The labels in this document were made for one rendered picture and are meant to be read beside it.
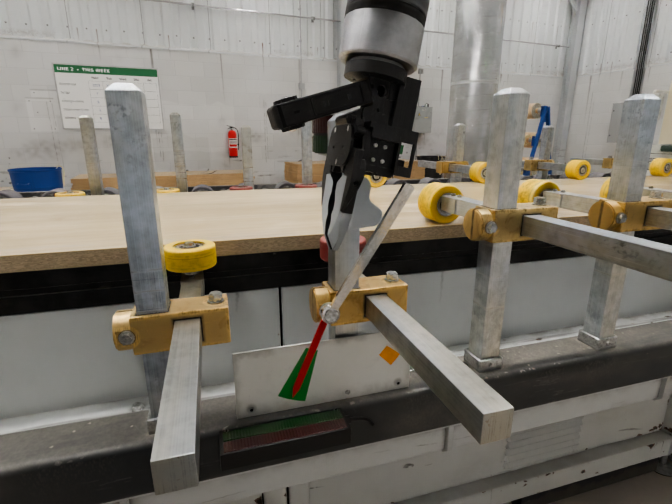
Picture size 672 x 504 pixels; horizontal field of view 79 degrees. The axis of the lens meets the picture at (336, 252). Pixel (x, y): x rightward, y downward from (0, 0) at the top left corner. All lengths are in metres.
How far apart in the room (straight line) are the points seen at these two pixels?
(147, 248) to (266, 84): 7.41
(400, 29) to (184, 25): 7.40
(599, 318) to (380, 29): 0.64
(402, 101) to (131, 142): 0.30
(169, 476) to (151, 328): 0.24
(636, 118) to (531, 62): 10.27
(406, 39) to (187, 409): 0.41
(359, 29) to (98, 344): 0.64
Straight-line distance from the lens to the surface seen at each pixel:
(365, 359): 0.62
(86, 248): 0.77
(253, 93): 7.81
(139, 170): 0.51
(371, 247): 0.51
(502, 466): 1.36
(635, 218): 0.85
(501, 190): 0.65
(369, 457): 0.78
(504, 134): 0.65
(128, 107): 0.51
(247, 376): 0.59
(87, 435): 0.67
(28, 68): 7.87
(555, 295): 1.12
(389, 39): 0.47
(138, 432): 0.64
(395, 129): 0.48
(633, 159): 0.83
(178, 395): 0.40
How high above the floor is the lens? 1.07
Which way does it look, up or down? 16 degrees down
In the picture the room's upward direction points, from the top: straight up
